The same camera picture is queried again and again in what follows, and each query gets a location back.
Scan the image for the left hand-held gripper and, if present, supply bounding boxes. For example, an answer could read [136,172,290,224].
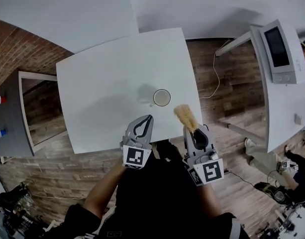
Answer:
[119,114,155,171]

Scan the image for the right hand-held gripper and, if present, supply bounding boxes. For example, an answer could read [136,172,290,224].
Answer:
[183,124,225,188]

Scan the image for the yellow bristle brush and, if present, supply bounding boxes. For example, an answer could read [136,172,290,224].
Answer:
[173,104,199,134]

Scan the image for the clear glass cup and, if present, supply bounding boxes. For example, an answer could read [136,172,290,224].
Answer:
[148,88,172,109]

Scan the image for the person's left forearm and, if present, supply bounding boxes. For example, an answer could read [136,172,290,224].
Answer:
[84,163,125,219]

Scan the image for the person's right forearm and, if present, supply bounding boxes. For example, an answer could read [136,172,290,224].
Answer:
[197,183,221,219]

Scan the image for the person's black clothing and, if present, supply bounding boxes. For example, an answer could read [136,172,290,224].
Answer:
[41,139,247,239]

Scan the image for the black device with green trim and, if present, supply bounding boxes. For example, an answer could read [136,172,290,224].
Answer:
[254,182,275,194]

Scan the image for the long white table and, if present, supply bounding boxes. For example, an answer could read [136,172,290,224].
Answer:
[215,23,305,154]

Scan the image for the black round device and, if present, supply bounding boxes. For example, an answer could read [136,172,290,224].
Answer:
[273,190,286,204]

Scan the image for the dark equipment pile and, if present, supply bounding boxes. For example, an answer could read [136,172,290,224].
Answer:
[0,182,37,239]
[264,203,305,239]

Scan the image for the white microwave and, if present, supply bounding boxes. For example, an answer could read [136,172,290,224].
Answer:
[259,18,305,85]

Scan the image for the grey side desk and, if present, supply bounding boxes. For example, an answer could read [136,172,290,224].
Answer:
[0,71,58,158]

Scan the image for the black floor cable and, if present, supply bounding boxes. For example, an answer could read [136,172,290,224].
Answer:
[225,171,256,187]

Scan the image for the white floor cable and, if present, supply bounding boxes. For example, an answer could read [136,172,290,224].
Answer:
[199,38,231,100]

